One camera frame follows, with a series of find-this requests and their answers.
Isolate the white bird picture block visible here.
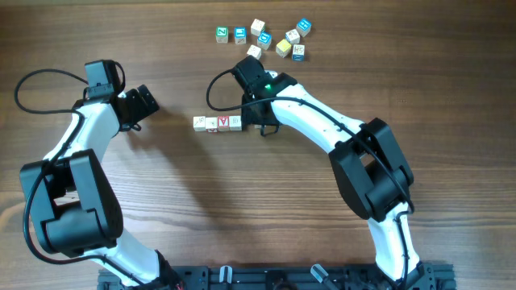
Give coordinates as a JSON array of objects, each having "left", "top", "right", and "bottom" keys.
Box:
[{"left": 229, "top": 116, "right": 243, "bottom": 131}]

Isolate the red V letter block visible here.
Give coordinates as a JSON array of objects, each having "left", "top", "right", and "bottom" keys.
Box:
[{"left": 217, "top": 116, "right": 230, "bottom": 132}]

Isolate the red bottom wooden block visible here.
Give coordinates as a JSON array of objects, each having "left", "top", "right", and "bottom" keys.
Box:
[{"left": 205, "top": 117, "right": 218, "bottom": 133}]

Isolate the plain beige wooden block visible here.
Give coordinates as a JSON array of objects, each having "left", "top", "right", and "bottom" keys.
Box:
[{"left": 193, "top": 116, "right": 206, "bottom": 131}]

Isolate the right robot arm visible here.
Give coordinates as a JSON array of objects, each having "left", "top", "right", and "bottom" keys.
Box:
[{"left": 230, "top": 56, "right": 420, "bottom": 289}]

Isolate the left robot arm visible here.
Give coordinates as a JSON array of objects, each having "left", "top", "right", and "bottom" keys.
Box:
[{"left": 19, "top": 60, "right": 184, "bottom": 289}]

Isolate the red edged wooden block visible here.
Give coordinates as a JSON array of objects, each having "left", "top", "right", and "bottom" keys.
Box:
[{"left": 247, "top": 45, "right": 262, "bottom": 60}]

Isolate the blue D letter block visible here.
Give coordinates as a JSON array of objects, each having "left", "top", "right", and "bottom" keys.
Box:
[{"left": 257, "top": 32, "right": 272, "bottom": 50}]

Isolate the yellow top wooden block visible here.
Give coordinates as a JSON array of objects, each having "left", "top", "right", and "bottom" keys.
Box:
[{"left": 276, "top": 39, "right": 292, "bottom": 58}]

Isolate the blue picture wooden block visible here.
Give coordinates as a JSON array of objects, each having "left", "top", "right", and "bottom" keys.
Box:
[{"left": 292, "top": 44, "right": 306, "bottom": 61}]

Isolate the blue L letter block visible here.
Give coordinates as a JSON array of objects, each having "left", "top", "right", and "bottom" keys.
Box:
[{"left": 234, "top": 27, "right": 247, "bottom": 44}]

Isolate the plain top wooden block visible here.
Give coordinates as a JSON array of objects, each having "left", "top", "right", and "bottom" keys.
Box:
[{"left": 251, "top": 19, "right": 265, "bottom": 36}]

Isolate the blue edged picture block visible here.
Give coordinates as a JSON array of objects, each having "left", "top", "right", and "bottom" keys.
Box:
[{"left": 285, "top": 29, "right": 301, "bottom": 45}]

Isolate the green N letter block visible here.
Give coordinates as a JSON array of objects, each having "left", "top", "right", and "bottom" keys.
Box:
[{"left": 215, "top": 26, "right": 229, "bottom": 44}]

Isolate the blue top corner block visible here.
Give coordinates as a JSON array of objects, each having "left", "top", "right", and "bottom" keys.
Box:
[{"left": 296, "top": 18, "right": 312, "bottom": 37}]

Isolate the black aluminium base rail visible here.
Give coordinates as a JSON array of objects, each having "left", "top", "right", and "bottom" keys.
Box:
[{"left": 97, "top": 263, "right": 456, "bottom": 290}]

